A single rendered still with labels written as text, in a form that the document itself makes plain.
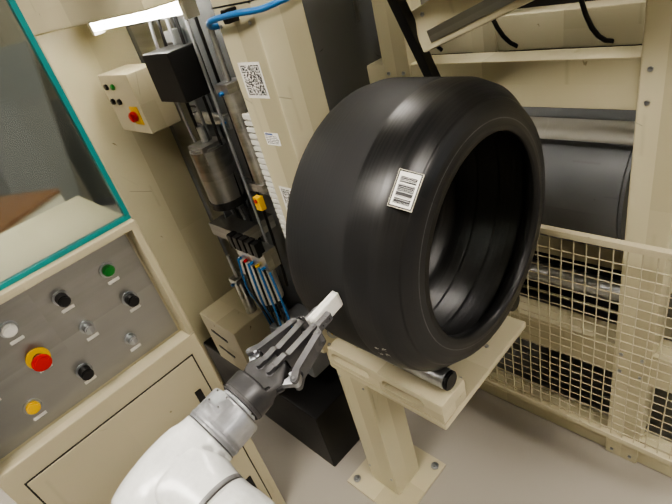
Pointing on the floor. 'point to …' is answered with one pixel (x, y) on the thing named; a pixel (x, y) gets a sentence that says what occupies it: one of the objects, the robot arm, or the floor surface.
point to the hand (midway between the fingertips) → (325, 311)
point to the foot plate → (429, 467)
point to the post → (279, 171)
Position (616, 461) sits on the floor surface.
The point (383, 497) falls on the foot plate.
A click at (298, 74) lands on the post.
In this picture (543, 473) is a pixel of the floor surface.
